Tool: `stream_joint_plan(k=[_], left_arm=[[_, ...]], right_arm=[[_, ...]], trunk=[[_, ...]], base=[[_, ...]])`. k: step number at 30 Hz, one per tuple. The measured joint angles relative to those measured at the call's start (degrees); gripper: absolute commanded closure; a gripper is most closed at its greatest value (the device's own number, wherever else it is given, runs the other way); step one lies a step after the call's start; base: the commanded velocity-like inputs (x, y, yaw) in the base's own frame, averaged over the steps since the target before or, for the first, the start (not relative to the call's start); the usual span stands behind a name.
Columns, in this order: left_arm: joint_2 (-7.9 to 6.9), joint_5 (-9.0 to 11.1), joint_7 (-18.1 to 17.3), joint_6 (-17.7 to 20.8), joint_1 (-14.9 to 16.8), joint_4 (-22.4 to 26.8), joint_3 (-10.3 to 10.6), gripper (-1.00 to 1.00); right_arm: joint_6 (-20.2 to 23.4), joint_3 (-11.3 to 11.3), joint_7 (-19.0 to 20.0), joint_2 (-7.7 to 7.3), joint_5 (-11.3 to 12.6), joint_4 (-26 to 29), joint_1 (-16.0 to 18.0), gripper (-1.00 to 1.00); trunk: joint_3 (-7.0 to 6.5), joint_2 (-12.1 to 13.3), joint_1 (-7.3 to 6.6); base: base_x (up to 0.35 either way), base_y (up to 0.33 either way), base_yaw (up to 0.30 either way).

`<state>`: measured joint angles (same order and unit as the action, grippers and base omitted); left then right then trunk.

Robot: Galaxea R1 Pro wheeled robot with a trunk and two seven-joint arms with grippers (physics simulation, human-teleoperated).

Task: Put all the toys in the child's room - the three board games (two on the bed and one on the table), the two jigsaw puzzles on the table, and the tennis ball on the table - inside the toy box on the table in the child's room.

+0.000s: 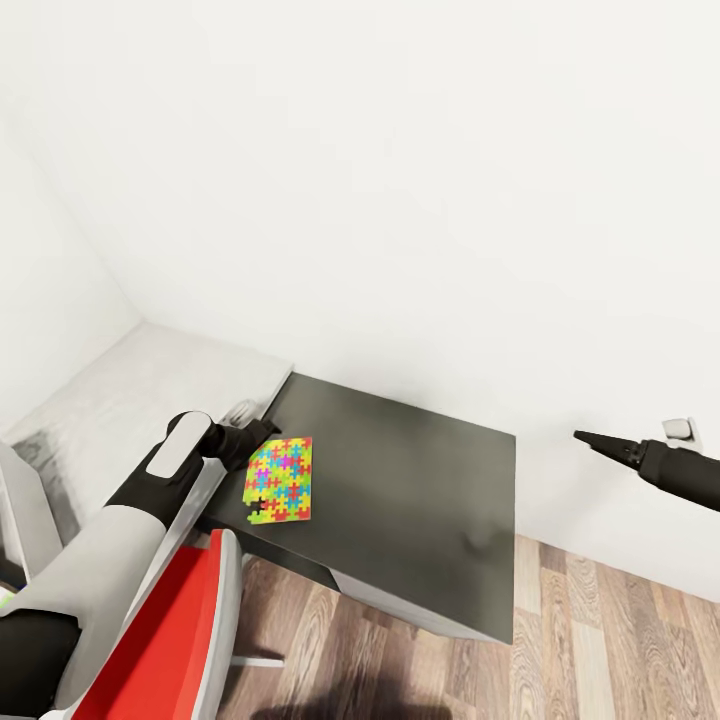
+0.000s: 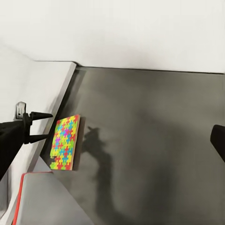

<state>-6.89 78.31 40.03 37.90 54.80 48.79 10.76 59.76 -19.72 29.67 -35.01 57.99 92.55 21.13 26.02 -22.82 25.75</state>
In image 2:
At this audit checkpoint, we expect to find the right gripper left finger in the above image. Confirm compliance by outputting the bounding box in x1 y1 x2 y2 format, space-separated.
0 125 24 181

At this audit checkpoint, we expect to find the jigsaw puzzle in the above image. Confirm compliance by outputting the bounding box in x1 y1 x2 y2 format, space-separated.
50 114 80 170

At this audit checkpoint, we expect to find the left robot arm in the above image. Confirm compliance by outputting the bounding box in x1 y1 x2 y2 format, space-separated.
0 101 53 144

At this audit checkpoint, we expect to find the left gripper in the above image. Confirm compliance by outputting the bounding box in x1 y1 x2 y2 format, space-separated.
2 112 53 144

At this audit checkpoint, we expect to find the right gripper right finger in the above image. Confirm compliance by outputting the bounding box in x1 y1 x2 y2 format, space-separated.
210 124 225 162

